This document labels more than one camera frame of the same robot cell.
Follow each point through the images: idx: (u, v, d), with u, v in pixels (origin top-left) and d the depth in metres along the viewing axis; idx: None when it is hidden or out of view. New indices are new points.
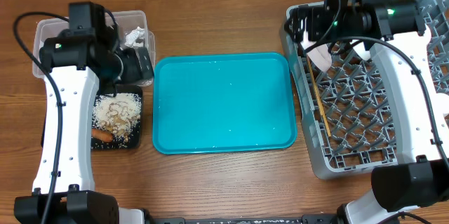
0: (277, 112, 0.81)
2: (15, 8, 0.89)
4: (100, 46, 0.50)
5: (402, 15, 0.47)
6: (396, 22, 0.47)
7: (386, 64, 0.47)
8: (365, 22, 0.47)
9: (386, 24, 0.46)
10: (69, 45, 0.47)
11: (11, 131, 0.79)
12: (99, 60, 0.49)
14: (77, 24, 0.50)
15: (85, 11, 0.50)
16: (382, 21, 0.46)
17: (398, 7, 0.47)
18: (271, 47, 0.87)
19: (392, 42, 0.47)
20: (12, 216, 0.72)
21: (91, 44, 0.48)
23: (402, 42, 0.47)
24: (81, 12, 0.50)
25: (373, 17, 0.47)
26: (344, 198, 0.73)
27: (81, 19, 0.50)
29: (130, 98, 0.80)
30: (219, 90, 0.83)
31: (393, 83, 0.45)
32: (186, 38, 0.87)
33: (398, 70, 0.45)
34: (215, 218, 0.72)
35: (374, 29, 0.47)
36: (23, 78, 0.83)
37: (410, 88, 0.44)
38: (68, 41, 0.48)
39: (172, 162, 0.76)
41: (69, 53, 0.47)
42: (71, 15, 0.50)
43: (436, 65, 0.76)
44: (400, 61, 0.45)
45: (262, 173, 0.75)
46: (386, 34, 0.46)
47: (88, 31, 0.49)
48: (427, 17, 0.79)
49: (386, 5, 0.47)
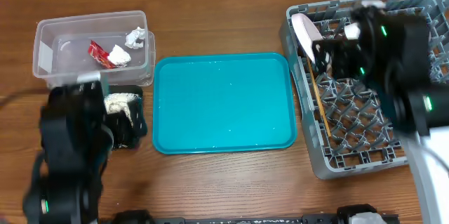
0: (278, 112, 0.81)
2: (14, 8, 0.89)
4: (92, 180, 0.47)
5: (440, 107, 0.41)
6: (433, 116, 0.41)
7: (419, 163, 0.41)
8: (398, 110, 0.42)
9: (424, 119, 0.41)
10: (60, 191, 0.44)
11: (11, 131, 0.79)
12: (93, 195, 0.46)
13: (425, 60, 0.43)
14: (59, 148, 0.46)
15: (60, 130, 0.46)
16: (418, 115, 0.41)
17: (433, 94, 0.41)
18: (271, 46, 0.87)
19: (429, 145, 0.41)
20: (12, 216, 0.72)
21: (81, 182, 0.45)
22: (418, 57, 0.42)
23: (440, 150, 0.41)
24: (57, 135, 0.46)
25: (407, 107, 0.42)
26: (344, 198, 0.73)
27: (60, 142, 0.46)
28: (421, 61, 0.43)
29: (130, 98, 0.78)
30: (219, 90, 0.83)
31: (425, 184, 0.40)
32: (186, 38, 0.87)
33: (433, 173, 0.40)
34: (215, 218, 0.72)
35: (408, 119, 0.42)
36: (24, 78, 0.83)
37: (445, 196, 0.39)
38: (53, 187, 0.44)
39: (172, 162, 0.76)
41: (57, 195, 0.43)
42: (50, 140, 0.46)
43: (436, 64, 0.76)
44: (437, 164, 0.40)
45: (262, 173, 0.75)
46: (422, 133, 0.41)
47: (73, 155, 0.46)
48: (427, 17, 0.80)
49: (419, 90, 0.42)
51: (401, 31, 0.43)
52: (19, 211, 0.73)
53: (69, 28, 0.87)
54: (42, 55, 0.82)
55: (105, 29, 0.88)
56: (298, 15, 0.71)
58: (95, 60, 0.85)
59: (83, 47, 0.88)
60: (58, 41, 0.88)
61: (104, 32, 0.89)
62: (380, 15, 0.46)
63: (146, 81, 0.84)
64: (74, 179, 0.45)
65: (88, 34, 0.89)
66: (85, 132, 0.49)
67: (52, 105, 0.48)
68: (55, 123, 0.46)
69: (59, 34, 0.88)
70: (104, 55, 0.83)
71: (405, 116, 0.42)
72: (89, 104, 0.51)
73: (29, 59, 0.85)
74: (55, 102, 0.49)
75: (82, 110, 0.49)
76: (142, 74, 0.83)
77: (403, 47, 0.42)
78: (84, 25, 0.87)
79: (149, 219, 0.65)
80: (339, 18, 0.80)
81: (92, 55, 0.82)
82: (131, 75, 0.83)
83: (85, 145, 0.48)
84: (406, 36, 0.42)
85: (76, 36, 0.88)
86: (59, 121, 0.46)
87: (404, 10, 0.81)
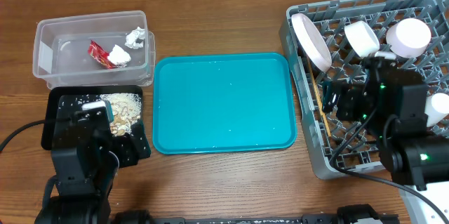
0: (278, 112, 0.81)
2: (14, 8, 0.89)
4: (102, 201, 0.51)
5: (436, 160, 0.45)
6: (429, 168, 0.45)
7: (417, 212, 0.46)
8: (396, 161, 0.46)
9: (419, 171, 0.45)
10: (71, 216, 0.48)
11: (11, 131, 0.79)
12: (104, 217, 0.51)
13: (421, 114, 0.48)
14: (67, 174, 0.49)
15: (71, 158, 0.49)
16: (414, 167, 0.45)
17: (430, 149, 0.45)
18: (271, 46, 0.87)
19: (424, 192, 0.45)
20: (12, 215, 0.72)
21: (92, 210, 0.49)
22: (415, 111, 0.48)
23: (434, 196, 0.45)
24: (68, 162, 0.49)
25: (404, 158, 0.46)
26: (343, 199, 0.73)
27: (71, 170, 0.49)
28: (418, 115, 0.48)
29: (130, 98, 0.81)
30: (219, 90, 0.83)
31: None
32: (186, 38, 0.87)
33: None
34: (215, 217, 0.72)
35: (405, 170, 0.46)
36: (24, 78, 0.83)
37: None
38: (65, 214, 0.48)
39: (172, 162, 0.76)
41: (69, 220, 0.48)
42: (60, 166, 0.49)
43: (436, 65, 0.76)
44: (433, 214, 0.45)
45: (262, 173, 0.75)
46: (419, 184, 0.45)
47: (82, 182, 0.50)
48: (427, 17, 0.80)
49: (417, 145, 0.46)
51: (398, 87, 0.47)
52: (18, 211, 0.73)
53: (69, 28, 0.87)
54: (42, 55, 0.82)
55: (105, 29, 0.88)
56: (298, 15, 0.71)
58: (95, 60, 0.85)
59: (83, 47, 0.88)
60: (58, 41, 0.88)
61: (104, 33, 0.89)
62: (388, 71, 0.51)
63: (146, 81, 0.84)
64: (85, 206, 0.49)
65: (88, 34, 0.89)
66: (92, 160, 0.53)
67: (63, 134, 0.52)
68: (67, 152, 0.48)
69: (59, 34, 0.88)
70: (104, 55, 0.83)
71: (403, 168, 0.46)
72: (97, 132, 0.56)
73: (29, 59, 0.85)
74: (66, 132, 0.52)
75: (92, 139, 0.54)
76: (142, 74, 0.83)
77: (402, 103, 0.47)
78: (84, 25, 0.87)
79: (149, 219, 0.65)
80: (339, 18, 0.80)
81: (92, 55, 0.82)
82: (131, 75, 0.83)
83: (94, 171, 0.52)
84: (404, 94, 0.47)
85: (76, 36, 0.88)
86: (71, 151, 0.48)
87: (404, 10, 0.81)
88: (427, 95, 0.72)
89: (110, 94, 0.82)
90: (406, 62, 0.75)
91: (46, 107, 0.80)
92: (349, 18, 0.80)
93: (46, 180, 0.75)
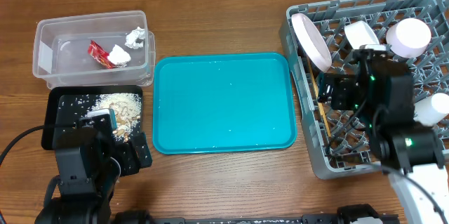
0: (278, 112, 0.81)
2: (14, 8, 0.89)
4: (102, 204, 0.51)
5: (420, 146, 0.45)
6: (414, 154, 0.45)
7: (406, 196, 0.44)
8: (383, 149, 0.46)
9: (405, 156, 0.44)
10: (71, 216, 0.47)
11: (11, 131, 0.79)
12: (102, 220, 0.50)
13: (410, 104, 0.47)
14: (71, 173, 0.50)
15: (75, 156, 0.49)
16: (400, 153, 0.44)
17: (415, 135, 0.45)
18: (271, 46, 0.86)
19: (412, 175, 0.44)
20: (11, 216, 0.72)
21: (92, 211, 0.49)
22: (404, 101, 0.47)
23: (421, 178, 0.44)
24: (71, 161, 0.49)
25: (391, 146, 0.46)
26: (343, 198, 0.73)
27: (74, 169, 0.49)
28: (407, 104, 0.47)
29: (130, 98, 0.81)
30: (219, 90, 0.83)
31: (413, 215, 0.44)
32: (186, 38, 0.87)
33: (419, 206, 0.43)
34: (215, 217, 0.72)
35: (393, 157, 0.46)
36: (24, 78, 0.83)
37: None
38: (64, 214, 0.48)
39: (172, 162, 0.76)
41: (68, 220, 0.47)
42: (64, 166, 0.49)
43: (436, 65, 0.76)
44: (421, 196, 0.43)
45: (262, 173, 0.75)
46: (405, 168, 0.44)
47: (84, 181, 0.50)
48: (427, 17, 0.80)
49: (400, 131, 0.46)
51: (384, 78, 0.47)
52: (18, 211, 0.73)
53: (69, 28, 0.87)
54: (42, 55, 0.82)
55: (105, 29, 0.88)
56: (298, 15, 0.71)
58: (95, 60, 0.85)
59: (83, 47, 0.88)
60: (58, 41, 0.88)
61: (104, 33, 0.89)
62: (379, 64, 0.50)
63: (146, 81, 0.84)
64: (84, 206, 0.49)
65: (88, 34, 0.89)
66: (95, 161, 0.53)
67: (67, 135, 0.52)
68: (70, 151, 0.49)
69: (59, 34, 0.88)
70: (104, 55, 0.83)
71: (391, 155, 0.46)
72: (101, 135, 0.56)
73: (29, 59, 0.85)
74: (70, 133, 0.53)
75: (95, 141, 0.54)
76: (142, 74, 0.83)
77: (389, 95, 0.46)
78: (84, 25, 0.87)
79: (149, 219, 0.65)
80: (339, 18, 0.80)
81: (92, 55, 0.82)
82: (131, 75, 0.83)
83: (95, 173, 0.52)
84: (392, 86, 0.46)
85: (76, 36, 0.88)
86: (74, 150, 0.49)
87: (404, 10, 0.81)
88: (427, 94, 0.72)
89: (110, 95, 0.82)
90: (406, 62, 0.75)
91: (46, 107, 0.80)
92: (349, 18, 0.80)
93: (46, 180, 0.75)
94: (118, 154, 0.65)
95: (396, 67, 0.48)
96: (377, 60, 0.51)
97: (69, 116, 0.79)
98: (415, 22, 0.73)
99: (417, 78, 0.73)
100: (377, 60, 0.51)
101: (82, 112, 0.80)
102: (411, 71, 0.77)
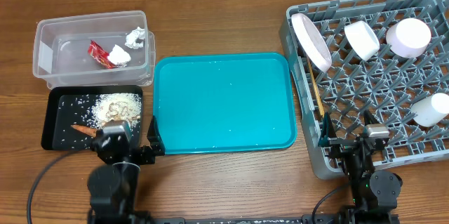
0: (278, 112, 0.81)
2: (14, 8, 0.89)
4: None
5: None
6: None
7: None
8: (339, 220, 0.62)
9: None
10: None
11: (11, 131, 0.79)
12: None
13: (389, 209, 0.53)
14: (104, 213, 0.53)
15: (107, 205, 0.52)
16: None
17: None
18: (271, 46, 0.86)
19: None
20: (12, 215, 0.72)
21: None
22: (384, 208, 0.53)
23: None
24: (104, 207, 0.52)
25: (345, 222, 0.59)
26: (344, 197, 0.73)
27: (107, 211, 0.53)
28: (386, 209, 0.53)
29: (130, 98, 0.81)
30: (219, 90, 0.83)
31: None
32: (186, 38, 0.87)
33: None
34: (215, 217, 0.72)
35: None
36: (23, 78, 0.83)
37: None
38: None
39: (172, 162, 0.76)
41: None
42: (98, 211, 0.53)
43: (436, 65, 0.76)
44: None
45: (262, 173, 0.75)
46: None
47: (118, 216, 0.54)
48: (427, 17, 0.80)
49: (367, 220, 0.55)
51: (375, 199, 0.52)
52: (18, 211, 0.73)
53: (69, 28, 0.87)
54: (42, 55, 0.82)
55: (105, 29, 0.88)
56: (298, 15, 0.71)
58: (95, 60, 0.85)
59: (83, 47, 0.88)
60: (58, 41, 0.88)
61: (104, 33, 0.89)
62: (379, 182, 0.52)
63: (146, 81, 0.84)
64: None
65: (88, 34, 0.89)
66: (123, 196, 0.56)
67: (94, 180, 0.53)
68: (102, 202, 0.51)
69: (59, 34, 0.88)
70: (104, 55, 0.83)
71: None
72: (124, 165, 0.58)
73: (29, 59, 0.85)
74: (96, 176, 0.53)
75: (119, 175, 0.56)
76: (142, 74, 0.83)
77: (376, 203, 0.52)
78: (84, 25, 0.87)
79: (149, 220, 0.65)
80: (339, 18, 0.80)
81: (92, 55, 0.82)
82: (131, 76, 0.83)
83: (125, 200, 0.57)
84: (378, 208, 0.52)
85: (76, 36, 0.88)
86: (106, 201, 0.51)
87: (404, 10, 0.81)
88: (427, 94, 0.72)
89: (110, 95, 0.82)
90: (406, 62, 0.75)
91: (46, 108, 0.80)
92: (349, 18, 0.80)
93: (47, 180, 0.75)
94: (132, 164, 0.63)
95: (391, 189, 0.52)
96: (380, 173, 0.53)
97: (69, 116, 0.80)
98: (417, 22, 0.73)
99: (417, 78, 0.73)
100: (379, 175, 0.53)
101: (82, 112, 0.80)
102: (410, 71, 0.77)
